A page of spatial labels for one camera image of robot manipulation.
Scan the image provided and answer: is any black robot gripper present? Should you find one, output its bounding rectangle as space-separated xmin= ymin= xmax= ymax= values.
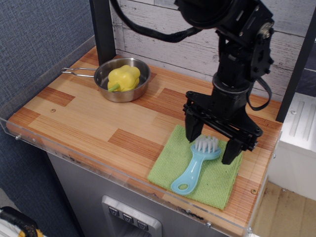
xmin=183 ymin=84 xmax=263 ymax=165

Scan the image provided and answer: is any light blue dish brush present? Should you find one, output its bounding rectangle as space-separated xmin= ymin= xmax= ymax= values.
xmin=171 ymin=135 xmax=222 ymax=196

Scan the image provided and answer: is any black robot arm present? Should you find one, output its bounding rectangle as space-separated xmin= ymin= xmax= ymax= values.
xmin=175 ymin=0 xmax=274 ymax=165

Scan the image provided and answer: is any green woven cloth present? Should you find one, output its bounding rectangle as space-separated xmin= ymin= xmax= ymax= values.
xmin=148 ymin=125 xmax=242 ymax=210

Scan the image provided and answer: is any white side cabinet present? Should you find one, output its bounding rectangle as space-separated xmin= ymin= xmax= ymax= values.
xmin=268 ymin=93 xmax=316 ymax=200

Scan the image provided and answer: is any yellow toy bell pepper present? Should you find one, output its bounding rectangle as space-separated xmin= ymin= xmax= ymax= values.
xmin=108 ymin=65 xmax=140 ymax=92

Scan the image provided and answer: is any small steel pan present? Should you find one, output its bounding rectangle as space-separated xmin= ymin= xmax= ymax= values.
xmin=61 ymin=58 xmax=151 ymax=103

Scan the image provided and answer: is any silver dispenser button panel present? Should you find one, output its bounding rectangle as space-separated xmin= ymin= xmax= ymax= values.
xmin=102 ymin=195 xmax=162 ymax=237

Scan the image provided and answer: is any grey toy fridge cabinet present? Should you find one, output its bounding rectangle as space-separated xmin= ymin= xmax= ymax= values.
xmin=48 ymin=153 xmax=251 ymax=237

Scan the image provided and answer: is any clear acrylic table guard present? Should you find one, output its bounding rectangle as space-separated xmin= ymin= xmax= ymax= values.
xmin=0 ymin=31 xmax=280 ymax=237

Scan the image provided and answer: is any yellow black object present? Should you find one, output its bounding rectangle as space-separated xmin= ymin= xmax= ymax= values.
xmin=0 ymin=206 xmax=45 ymax=237

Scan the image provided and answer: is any black right frame post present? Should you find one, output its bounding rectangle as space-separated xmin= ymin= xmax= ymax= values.
xmin=276 ymin=10 xmax=316 ymax=122

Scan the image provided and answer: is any black frame post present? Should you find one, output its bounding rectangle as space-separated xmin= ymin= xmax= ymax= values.
xmin=276 ymin=10 xmax=316 ymax=122
xmin=89 ymin=0 xmax=116 ymax=65

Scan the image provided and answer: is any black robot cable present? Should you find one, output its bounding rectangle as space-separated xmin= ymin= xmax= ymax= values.
xmin=110 ymin=0 xmax=273 ymax=111

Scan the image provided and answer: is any black left frame post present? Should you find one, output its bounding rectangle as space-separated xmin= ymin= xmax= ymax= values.
xmin=89 ymin=0 xmax=116 ymax=65

